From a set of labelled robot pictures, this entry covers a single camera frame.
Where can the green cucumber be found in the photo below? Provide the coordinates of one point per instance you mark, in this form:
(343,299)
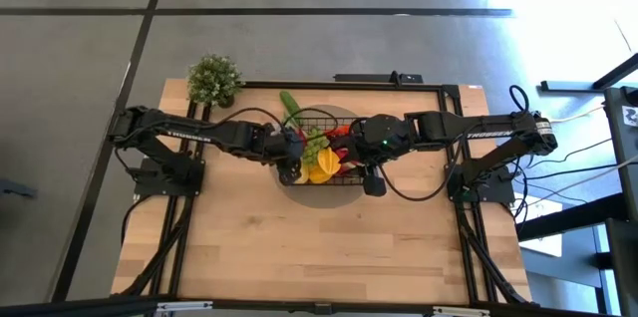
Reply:
(290,105)

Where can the round grey mat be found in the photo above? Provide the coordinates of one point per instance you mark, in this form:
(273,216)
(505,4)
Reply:
(324,197)

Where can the black flat bar mount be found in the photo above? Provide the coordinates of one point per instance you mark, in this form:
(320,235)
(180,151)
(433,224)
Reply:
(369,78)

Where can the grey cart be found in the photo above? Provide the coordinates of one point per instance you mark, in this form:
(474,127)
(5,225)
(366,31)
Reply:
(620,167)

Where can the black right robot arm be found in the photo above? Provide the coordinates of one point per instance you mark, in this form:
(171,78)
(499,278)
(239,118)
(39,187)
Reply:
(473,127)

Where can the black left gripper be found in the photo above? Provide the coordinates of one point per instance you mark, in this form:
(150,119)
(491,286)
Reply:
(276,142)

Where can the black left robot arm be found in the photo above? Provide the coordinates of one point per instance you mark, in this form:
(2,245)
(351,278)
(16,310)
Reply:
(199,130)

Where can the silver frame bracket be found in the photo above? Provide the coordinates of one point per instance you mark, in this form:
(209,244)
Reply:
(184,306)
(461,311)

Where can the small green potted plant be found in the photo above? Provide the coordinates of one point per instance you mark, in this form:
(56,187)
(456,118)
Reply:
(214,80)

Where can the black table-level camera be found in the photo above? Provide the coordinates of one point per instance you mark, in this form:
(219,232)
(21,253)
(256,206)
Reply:
(323,308)

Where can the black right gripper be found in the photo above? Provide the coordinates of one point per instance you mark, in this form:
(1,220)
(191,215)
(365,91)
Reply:
(386,137)

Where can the black floor beam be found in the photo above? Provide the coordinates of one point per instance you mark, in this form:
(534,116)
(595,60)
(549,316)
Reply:
(568,86)
(573,217)

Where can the black aluminium table frame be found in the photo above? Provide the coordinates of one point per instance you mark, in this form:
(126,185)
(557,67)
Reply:
(349,85)

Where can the green grape bunch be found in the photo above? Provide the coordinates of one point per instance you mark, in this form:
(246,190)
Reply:
(315,145)

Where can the yellow pear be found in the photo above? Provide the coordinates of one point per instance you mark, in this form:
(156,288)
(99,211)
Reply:
(302,175)

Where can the orange carrot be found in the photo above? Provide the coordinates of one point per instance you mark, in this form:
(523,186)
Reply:
(341,131)

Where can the white printed label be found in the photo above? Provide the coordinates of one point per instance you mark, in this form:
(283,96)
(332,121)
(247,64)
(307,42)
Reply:
(630,116)

